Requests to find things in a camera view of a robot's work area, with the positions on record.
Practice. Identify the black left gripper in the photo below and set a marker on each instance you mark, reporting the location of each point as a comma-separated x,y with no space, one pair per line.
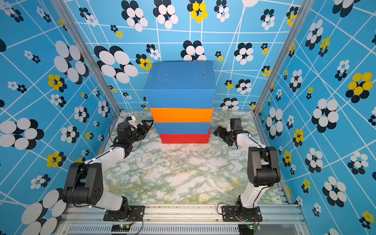
146,127

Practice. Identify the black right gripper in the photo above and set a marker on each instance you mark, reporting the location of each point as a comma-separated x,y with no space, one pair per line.
222,135

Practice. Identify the orange shoebox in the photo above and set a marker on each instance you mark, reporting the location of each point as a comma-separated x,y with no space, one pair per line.
181,115

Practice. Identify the blue shoebox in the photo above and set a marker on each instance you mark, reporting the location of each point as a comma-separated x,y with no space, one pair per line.
182,127
179,84

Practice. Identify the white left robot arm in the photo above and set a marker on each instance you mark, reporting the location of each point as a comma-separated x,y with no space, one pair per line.
84,184

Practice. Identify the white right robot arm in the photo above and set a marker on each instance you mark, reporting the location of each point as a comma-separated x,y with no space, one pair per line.
263,171

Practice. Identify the red shoebox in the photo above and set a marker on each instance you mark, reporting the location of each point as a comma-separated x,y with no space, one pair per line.
185,138

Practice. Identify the right green circuit board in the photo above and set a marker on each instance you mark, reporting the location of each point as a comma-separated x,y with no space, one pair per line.
248,229

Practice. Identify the green circuit board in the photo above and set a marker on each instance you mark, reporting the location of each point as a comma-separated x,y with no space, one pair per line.
248,229
120,228

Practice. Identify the left green circuit board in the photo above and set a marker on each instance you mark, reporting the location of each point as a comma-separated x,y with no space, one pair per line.
120,228

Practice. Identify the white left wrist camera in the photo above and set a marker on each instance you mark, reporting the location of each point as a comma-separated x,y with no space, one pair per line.
131,120

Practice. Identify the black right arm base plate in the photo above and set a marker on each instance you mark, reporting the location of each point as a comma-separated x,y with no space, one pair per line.
240,214

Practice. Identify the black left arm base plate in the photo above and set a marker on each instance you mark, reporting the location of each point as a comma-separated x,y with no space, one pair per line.
131,214

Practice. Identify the aluminium front rail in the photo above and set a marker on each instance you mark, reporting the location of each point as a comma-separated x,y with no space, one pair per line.
285,219

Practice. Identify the left aluminium corner post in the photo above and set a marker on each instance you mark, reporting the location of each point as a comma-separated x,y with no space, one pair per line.
77,37

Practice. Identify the aluminium corner post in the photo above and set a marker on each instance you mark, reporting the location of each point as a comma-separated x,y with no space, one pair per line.
290,39
77,37

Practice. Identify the right aluminium corner post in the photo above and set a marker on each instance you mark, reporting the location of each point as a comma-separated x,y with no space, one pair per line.
290,39

